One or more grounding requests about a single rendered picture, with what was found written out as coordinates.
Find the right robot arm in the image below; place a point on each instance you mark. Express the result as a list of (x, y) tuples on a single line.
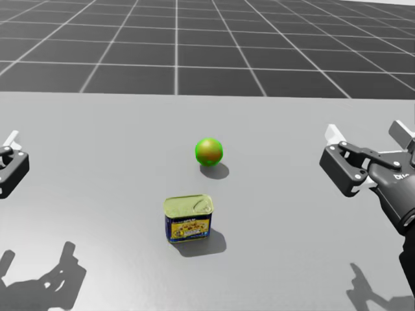
[(409, 269)]

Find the green ball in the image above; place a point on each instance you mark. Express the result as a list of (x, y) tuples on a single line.
[(209, 152)]

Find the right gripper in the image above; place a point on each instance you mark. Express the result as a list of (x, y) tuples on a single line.
[(395, 188)]

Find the green and blue rectangular can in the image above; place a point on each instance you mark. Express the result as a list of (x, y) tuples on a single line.
[(188, 220)]

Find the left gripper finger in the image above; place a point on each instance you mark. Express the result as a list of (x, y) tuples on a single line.
[(16, 166)]

